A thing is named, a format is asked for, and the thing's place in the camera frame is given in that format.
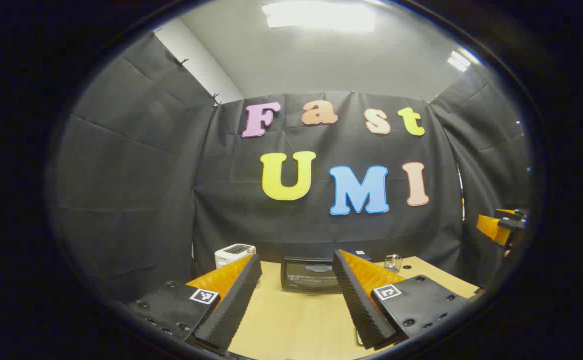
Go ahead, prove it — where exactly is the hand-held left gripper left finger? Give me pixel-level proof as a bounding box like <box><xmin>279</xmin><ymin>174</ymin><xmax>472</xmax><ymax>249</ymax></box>
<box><xmin>126</xmin><ymin>253</ymin><xmax>263</xmax><ymax>351</ymax></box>

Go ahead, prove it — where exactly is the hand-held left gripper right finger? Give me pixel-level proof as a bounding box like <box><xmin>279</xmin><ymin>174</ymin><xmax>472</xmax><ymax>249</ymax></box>
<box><xmin>332</xmin><ymin>249</ymin><xmax>472</xmax><ymax>351</ymax></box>

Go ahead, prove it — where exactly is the black electric oven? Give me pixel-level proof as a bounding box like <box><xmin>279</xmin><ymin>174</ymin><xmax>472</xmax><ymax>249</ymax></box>
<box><xmin>280</xmin><ymin>250</ymin><xmax>373</xmax><ymax>294</ymax></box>

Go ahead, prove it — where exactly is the white toaster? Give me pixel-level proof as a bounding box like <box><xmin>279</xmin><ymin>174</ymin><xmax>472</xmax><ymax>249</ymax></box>
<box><xmin>215</xmin><ymin>243</ymin><xmax>257</xmax><ymax>269</ymax></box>

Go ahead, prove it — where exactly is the ceiling light panel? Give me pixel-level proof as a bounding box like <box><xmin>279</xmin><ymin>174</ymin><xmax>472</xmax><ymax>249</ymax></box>
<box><xmin>446</xmin><ymin>49</ymin><xmax>472</xmax><ymax>72</ymax></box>
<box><xmin>262</xmin><ymin>0</ymin><xmax>376</xmax><ymax>32</ymax></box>

